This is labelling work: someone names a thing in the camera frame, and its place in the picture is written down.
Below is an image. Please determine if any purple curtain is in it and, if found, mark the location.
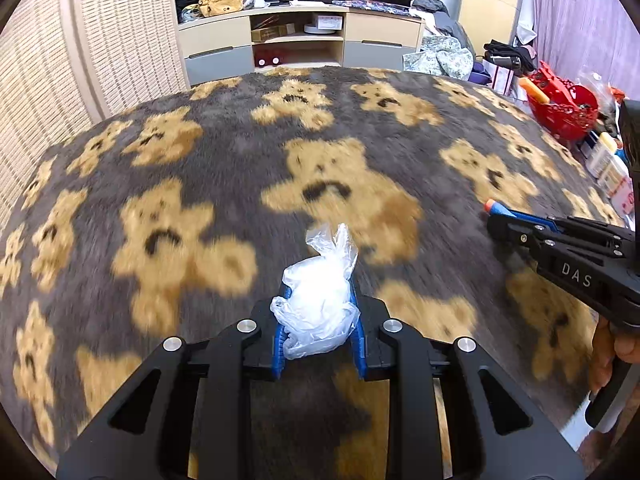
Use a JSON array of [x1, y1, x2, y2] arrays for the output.
[[520, 0, 640, 108]]

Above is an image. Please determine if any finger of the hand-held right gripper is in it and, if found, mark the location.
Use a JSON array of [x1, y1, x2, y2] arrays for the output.
[[484, 199, 623, 236], [487, 217, 626, 261]]

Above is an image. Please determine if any beige and grey TV cabinet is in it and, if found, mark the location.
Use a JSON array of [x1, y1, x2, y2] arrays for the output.
[[177, 2, 427, 87]]

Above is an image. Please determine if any clear plastic bag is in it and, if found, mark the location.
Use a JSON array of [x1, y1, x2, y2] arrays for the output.
[[270, 223, 361, 361]]

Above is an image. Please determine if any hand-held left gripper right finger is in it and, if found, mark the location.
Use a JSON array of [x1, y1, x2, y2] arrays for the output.
[[347, 285, 586, 480]]

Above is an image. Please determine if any white paper bag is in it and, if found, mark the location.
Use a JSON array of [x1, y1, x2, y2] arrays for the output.
[[486, 57, 522, 97]]

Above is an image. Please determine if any brown flat box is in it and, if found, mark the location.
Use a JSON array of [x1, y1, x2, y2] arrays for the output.
[[250, 24, 297, 43]]

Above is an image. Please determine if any person's right hand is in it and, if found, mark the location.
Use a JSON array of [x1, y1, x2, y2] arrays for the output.
[[587, 317, 640, 401]]

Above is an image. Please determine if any cream bottle with orange label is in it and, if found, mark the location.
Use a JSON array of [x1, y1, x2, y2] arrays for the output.
[[597, 155, 629, 197]]

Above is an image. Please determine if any bear print fleece blanket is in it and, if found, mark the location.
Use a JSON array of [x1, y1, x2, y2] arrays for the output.
[[0, 65, 632, 480]]

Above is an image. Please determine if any white round box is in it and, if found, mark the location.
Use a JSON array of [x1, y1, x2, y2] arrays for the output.
[[303, 14, 346, 37]]

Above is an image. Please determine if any beige woven sliding door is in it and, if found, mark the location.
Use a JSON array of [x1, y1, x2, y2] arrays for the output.
[[0, 0, 192, 231]]

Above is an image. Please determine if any dark clothes pile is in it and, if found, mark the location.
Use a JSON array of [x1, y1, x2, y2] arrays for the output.
[[410, 0, 469, 52]]

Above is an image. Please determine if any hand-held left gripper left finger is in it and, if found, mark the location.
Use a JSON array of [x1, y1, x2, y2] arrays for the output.
[[56, 285, 293, 480]]

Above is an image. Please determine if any beige wardrobe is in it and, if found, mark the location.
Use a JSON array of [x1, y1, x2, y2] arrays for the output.
[[459, 0, 532, 57]]

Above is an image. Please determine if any red plastic basket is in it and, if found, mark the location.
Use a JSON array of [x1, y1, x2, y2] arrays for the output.
[[527, 60, 599, 142]]

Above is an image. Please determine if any camouflage cloth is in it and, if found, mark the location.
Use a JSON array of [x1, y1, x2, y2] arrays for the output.
[[402, 35, 476, 82]]

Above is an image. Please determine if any orange handled tool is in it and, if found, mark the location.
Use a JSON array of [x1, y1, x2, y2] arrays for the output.
[[518, 76, 552, 104]]

